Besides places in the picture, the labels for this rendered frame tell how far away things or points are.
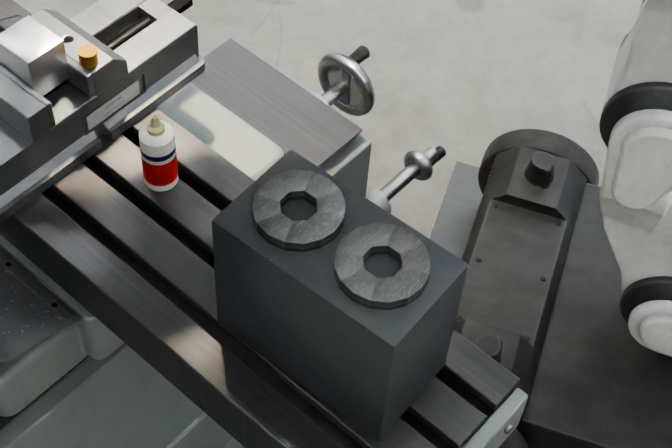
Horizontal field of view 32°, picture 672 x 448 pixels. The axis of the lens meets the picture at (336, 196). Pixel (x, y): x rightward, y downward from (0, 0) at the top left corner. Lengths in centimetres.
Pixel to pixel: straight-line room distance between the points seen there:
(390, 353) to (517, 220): 80
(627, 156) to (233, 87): 65
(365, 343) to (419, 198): 152
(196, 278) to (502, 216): 66
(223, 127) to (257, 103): 16
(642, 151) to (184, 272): 54
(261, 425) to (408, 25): 187
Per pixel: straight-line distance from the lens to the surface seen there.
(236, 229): 111
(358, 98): 190
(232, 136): 157
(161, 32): 146
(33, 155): 137
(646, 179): 140
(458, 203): 207
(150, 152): 132
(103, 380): 153
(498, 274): 175
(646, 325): 163
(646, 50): 133
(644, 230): 155
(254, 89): 176
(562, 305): 177
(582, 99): 285
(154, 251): 133
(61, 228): 136
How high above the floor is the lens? 201
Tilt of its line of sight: 52 degrees down
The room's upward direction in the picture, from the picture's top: 5 degrees clockwise
